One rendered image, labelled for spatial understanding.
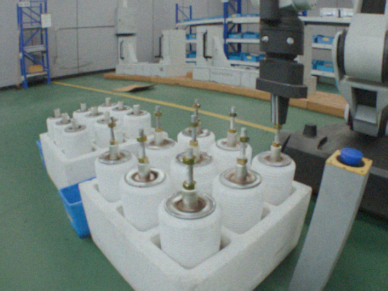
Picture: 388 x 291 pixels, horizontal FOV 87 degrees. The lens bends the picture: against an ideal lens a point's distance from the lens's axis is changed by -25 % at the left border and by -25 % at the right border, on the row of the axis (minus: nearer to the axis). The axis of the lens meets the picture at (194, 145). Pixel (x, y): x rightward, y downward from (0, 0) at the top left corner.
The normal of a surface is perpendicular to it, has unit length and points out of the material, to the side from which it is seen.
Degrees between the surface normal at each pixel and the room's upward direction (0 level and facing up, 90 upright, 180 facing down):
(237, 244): 0
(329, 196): 90
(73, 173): 90
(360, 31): 41
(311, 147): 45
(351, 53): 97
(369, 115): 61
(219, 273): 90
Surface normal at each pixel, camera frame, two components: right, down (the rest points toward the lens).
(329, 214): -0.73, 0.24
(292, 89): -0.29, 0.34
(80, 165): 0.70, 0.26
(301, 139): -0.51, -0.49
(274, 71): -0.88, 0.17
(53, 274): 0.00, -0.93
